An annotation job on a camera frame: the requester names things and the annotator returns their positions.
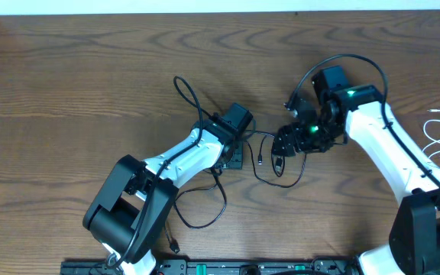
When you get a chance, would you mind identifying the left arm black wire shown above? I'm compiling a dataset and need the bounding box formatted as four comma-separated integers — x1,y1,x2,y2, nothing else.
105,75,215,270

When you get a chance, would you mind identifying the thin black cable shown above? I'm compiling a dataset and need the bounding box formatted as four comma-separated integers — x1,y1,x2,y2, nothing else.
242,129,308,189

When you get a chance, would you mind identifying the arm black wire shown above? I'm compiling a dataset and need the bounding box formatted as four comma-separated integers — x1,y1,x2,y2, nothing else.
105,75,215,270
285,53,440,218

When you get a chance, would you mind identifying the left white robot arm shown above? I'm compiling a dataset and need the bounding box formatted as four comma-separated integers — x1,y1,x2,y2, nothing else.
82,103,253,274

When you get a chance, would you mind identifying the black braided cable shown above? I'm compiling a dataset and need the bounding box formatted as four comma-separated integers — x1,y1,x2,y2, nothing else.
162,167,228,254

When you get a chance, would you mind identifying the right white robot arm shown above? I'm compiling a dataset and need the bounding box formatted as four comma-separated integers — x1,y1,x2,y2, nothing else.
271,66,440,274

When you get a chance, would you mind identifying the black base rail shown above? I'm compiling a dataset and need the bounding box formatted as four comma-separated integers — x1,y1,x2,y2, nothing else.
58,257,363,275

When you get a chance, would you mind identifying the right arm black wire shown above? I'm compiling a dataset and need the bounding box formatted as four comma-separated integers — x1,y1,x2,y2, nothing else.
285,53,440,218

